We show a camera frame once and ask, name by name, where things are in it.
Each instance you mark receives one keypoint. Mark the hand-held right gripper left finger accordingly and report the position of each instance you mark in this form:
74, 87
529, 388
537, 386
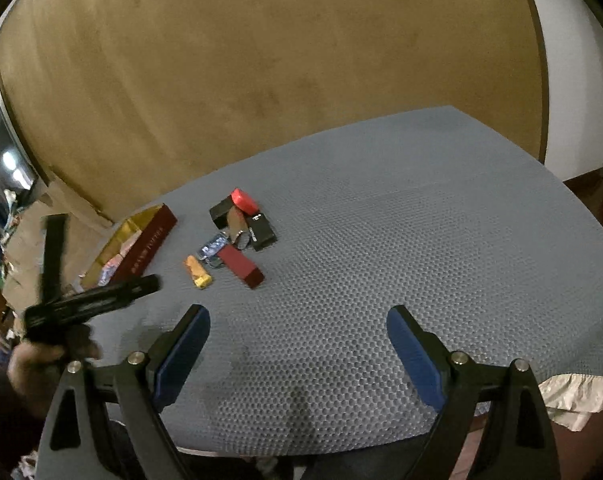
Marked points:
181, 355

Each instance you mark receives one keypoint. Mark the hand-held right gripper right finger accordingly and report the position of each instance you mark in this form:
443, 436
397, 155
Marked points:
414, 355

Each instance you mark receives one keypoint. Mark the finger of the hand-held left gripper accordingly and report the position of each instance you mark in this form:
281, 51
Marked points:
106, 296
54, 255

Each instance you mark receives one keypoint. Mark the maroon rectangular tin box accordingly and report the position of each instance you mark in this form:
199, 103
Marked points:
151, 245

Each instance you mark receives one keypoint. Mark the orange yellow small box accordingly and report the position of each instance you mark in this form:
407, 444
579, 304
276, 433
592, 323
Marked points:
197, 272

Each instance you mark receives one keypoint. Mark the long maroon box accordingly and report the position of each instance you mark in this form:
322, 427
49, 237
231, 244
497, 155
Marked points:
241, 266

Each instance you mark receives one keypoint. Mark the blue patterned small packet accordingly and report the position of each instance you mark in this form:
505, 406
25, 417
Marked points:
212, 247

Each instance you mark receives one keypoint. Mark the black rounded case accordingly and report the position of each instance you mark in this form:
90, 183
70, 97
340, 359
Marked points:
220, 211

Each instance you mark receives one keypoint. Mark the metallic rectangular case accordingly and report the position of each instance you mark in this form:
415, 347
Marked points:
237, 221

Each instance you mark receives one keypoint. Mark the black box with white print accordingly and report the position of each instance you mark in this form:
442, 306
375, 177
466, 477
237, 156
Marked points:
262, 232

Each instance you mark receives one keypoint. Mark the red rounded case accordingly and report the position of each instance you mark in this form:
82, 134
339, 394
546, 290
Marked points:
244, 200

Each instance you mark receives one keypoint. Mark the person's left forearm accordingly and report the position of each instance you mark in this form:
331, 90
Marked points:
1, 425

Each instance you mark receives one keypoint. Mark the person's left hand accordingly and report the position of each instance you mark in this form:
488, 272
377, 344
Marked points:
29, 370

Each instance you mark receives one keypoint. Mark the blue red small packet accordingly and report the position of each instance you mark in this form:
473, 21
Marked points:
110, 271

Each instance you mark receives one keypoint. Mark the grey honeycomb mat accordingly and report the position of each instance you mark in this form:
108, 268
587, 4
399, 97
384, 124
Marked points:
381, 240

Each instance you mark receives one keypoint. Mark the brown padded headboard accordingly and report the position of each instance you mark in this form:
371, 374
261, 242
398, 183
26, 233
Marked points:
256, 70

